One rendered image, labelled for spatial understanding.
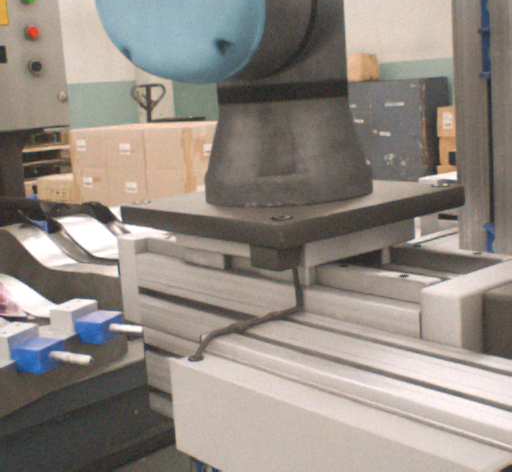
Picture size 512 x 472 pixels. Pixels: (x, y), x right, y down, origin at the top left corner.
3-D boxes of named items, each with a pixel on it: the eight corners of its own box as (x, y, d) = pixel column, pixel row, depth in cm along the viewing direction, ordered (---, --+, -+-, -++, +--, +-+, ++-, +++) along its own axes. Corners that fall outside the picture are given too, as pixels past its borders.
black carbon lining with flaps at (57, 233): (206, 260, 132) (201, 201, 131) (123, 282, 121) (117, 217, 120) (84, 242, 157) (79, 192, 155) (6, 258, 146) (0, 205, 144)
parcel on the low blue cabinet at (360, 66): (381, 80, 856) (380, 52, 851) (361, 81, 833) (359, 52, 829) (349, 82, 886) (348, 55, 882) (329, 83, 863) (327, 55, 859)
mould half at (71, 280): (262, 299, 133) (257, 216, 131) (131, 341, 115) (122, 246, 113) (87, 266, 168) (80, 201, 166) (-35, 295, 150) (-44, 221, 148)
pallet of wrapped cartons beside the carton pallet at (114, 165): (270, 254, 569) (261, 117, 555) (185, 280, 511) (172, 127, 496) (152, 241, 650) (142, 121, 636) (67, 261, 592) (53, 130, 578)
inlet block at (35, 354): (107, 377, 93) (103, 330, 92) (78, 392, 88) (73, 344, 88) (20, 365, 99) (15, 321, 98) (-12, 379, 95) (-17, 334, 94)
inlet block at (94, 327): (162, 347, 102) (158, 305, 101) (138, 360, 98) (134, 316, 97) (79, 338, 108) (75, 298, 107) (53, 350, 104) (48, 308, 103)
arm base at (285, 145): (408, 187, 74) (403, 75, 73) (283, 212, 65) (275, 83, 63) (292, 180, 86) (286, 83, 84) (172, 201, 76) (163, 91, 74)
